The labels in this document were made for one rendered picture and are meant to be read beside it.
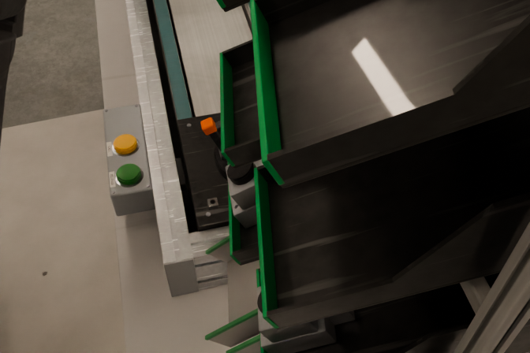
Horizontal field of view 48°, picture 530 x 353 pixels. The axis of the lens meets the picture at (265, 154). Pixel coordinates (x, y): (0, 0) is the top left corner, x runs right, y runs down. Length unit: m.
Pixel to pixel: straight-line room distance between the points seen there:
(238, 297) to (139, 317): 0.22
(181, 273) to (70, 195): 0.31
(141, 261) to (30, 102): 1.73
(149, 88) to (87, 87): 1.51
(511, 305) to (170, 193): 0.71
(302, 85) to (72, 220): 0.84
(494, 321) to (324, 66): 0.18
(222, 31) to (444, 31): 1.07
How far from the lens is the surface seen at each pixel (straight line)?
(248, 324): 0.76
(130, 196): 1.01
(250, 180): 0.61
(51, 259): 1.09
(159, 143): 1.08
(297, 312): 0.41
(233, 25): 1.38
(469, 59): 0.31
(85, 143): 1.24
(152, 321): 0.99
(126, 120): 1.12
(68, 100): 2.65
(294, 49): 0.36
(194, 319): 0.98
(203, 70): 1.27
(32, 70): 2.85
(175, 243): 0.94
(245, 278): 0.83
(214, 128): 0.93
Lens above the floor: 1.74
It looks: 49 degrees down
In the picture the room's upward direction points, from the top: straight up
